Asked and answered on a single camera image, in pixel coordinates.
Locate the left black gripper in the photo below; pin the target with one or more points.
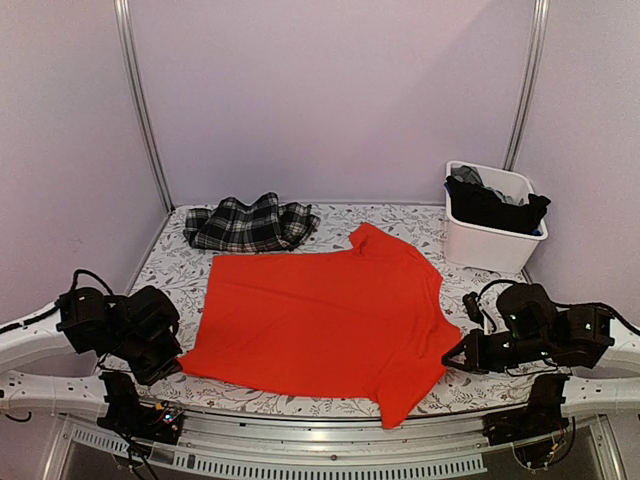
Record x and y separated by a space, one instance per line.
168 367

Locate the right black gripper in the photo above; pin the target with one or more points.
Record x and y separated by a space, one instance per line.
474 355

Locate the red orange garment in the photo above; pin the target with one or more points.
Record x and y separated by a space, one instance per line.
365 322

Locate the black white plaid skirt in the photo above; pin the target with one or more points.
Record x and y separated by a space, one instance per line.
266 225

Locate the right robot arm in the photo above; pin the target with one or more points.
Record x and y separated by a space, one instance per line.
591 350

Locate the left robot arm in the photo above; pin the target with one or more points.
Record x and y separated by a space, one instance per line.
140 330

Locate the white plastic laundry bin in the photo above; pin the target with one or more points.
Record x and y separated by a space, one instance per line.
487 248

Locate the floral patterned table mat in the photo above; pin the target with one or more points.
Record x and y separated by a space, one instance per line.
182 273

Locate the black garment in bin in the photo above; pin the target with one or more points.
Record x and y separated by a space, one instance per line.
477 205

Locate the grey garment in bin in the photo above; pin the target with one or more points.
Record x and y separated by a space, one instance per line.
467 174

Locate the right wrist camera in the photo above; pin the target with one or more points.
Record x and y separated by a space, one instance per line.
476 313

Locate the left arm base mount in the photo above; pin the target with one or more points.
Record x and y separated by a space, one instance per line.
142 417

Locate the aluminium front rail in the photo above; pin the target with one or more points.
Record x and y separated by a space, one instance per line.
236 445

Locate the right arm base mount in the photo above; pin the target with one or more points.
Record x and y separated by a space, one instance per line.
539 416

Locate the left aluminium frame post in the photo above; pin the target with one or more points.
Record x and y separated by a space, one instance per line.
125 29

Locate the aluminium frame post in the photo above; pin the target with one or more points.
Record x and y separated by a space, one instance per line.
531 71
125 29

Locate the right aluminium frame post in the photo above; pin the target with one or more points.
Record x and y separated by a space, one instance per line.
531 71

